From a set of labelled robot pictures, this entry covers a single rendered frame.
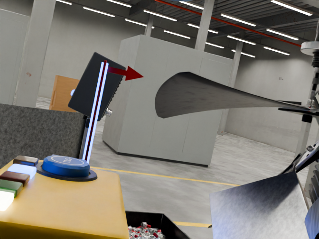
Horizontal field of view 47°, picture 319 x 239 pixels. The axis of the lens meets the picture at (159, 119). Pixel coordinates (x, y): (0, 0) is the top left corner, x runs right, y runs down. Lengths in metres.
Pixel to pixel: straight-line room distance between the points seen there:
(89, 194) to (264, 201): 0.39
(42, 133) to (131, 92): 4.45
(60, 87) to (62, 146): 6.08
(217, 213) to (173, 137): 6.48
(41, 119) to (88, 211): 2.12
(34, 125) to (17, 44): 4.23
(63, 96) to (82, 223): 8.39
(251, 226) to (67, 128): 2.04
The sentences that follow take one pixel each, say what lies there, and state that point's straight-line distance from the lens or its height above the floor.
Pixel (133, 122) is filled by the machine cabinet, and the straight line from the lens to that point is 6.77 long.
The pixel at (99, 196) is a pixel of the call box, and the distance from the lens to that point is 0.28.
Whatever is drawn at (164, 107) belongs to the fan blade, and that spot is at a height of 1.14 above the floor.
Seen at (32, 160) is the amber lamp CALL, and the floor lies 1.08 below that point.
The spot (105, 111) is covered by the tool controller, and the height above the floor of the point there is 1.08.
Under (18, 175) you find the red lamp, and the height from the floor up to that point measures 1.08.
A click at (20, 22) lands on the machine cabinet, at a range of 6.52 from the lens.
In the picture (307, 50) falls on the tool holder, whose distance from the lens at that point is 0.67.
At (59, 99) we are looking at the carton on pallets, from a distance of 8.59.
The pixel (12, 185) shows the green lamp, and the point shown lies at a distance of 0.25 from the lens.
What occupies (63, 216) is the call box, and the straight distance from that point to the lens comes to 0.23.
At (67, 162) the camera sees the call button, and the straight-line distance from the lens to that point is 0.32.
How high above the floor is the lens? 1.15
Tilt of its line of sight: 3 degrees down
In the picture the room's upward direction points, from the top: 12 degrees clockwise
